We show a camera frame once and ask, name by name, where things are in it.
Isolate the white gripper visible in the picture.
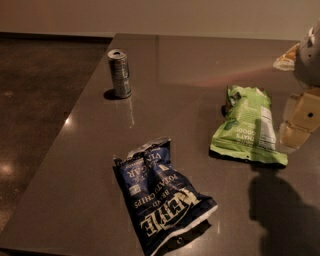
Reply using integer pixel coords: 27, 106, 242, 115
273, 22, 320, 153

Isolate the blue kettle chip bag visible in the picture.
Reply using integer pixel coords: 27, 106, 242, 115
113, 137, 218, 256

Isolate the green chip bag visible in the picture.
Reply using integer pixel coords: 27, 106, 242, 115
210, 85, 288, 167

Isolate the silver drink can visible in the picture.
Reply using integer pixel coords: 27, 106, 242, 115
107, 49, 131, 99

